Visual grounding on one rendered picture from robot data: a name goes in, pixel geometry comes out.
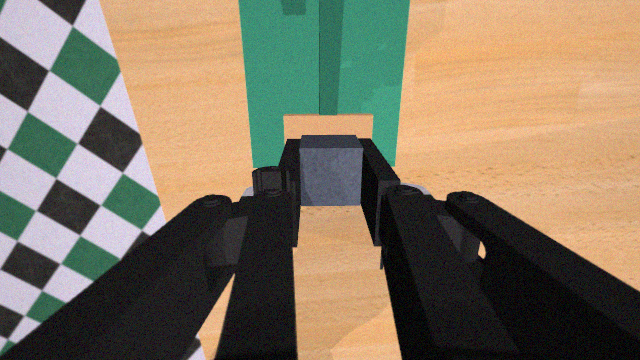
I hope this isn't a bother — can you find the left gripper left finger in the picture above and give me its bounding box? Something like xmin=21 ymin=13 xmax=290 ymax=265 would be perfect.
xmin=0 ymin=139 xmax=301 ymax=360

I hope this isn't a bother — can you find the dark grey block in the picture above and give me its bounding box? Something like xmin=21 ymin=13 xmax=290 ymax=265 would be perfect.
xmin=299 ymin=135 xmax=363 ymax=206

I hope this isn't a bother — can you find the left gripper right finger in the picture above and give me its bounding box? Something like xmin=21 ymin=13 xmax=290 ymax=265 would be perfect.
xmin=358 ymin=138 xmax=640 ymax=360

